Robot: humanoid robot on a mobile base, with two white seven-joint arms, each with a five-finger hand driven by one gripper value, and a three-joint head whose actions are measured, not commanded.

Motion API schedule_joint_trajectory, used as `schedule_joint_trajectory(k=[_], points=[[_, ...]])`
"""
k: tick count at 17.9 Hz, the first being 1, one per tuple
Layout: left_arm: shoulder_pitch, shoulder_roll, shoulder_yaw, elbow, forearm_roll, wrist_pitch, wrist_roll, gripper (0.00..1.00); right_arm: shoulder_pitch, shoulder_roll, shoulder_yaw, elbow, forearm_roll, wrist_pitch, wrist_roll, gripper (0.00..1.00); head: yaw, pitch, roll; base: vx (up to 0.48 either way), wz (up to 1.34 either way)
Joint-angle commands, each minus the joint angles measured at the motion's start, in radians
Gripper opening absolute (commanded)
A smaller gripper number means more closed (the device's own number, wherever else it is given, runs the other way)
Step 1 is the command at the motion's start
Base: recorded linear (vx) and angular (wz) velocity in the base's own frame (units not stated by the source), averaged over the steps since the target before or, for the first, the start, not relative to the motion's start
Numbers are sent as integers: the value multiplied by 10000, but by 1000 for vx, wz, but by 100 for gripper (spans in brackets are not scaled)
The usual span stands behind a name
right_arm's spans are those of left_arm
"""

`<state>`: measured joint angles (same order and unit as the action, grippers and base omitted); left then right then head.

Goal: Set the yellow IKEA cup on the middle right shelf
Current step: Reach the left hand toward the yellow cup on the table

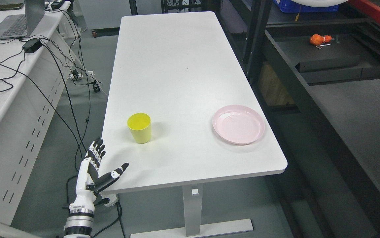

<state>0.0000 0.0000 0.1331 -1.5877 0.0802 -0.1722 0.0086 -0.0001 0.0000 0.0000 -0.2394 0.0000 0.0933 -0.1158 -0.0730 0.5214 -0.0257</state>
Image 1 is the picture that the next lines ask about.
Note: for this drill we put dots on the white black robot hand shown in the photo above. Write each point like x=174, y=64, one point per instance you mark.
x=90, y=183

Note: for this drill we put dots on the yellow plastic cup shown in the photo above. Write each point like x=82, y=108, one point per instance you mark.
x=140, y=126

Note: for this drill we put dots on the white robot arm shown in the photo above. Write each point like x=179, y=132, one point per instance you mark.
x=80, y=221

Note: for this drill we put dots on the black metal shelf rack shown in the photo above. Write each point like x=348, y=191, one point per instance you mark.
x=324, y=107

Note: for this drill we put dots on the orange toy on shelf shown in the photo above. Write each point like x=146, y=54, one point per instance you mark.
x=318, y=40

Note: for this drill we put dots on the white power strip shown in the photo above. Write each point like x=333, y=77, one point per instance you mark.
x=76, y=75

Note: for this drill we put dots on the white standing desk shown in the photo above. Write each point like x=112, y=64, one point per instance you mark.
x=179, y=69

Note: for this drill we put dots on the white side desk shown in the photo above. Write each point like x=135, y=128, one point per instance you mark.
x=31, y=85

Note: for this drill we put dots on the black power adapter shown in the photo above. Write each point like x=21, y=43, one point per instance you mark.
x=32, y=45

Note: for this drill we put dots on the pink plastic plate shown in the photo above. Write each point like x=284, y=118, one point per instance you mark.
x=238, y=124

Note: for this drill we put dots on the grey laptop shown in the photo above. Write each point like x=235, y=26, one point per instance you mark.
x=21, y=26

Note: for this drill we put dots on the black smartphone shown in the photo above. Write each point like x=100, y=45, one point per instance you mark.
x=12, y=6

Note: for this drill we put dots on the blue plastic crate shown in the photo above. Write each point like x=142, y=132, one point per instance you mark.
x=288, y=6

